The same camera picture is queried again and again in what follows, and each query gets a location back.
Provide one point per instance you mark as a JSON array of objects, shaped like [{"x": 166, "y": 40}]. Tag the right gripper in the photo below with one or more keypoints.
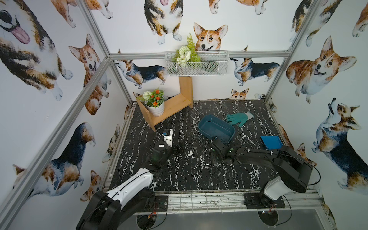
[{"x": 220, "y": 149}]

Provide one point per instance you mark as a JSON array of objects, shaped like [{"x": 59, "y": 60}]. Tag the teal plastic storage box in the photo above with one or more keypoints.
[{"x": 213, "y": 127}]

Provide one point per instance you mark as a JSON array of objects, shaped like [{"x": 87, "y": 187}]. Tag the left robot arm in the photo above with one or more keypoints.
[{"x": 108, "y": 210}]

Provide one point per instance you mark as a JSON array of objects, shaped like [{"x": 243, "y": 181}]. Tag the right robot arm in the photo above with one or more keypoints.
[{"x": 293, "y": 171}]

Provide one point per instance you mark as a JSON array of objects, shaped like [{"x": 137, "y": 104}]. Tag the green work glove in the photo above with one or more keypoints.
[{"x": 239, "y": 118}]

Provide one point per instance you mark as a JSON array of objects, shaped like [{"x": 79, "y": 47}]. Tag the wooden shelf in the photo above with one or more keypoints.
[{"x": 173, "y": 105}]

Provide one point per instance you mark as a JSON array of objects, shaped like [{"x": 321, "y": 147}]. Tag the white pot with flowers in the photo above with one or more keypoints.
[{"x": 154, "y": 101}]

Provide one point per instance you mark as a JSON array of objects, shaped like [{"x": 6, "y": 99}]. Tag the blue plastic dustpan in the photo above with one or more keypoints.
[{"x": 272, "y": 142}]

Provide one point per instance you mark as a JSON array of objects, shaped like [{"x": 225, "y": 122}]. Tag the artificial green fern plant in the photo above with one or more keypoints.
[{"x": 187, "y": 54}]

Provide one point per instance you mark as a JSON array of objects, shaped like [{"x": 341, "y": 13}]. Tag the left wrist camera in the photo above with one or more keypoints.
[{"x": 168, "y": 136}]

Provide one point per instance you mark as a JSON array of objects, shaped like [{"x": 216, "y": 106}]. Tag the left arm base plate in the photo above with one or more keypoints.
[{"x": 146, "y": 204}]

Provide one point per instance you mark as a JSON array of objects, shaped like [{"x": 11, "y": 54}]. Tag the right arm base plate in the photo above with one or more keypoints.
[{"x": 261, "y": 201}]

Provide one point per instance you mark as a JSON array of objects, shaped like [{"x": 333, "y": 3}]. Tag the white wire basket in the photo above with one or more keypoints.
[{"x": 211, "y": 63}]

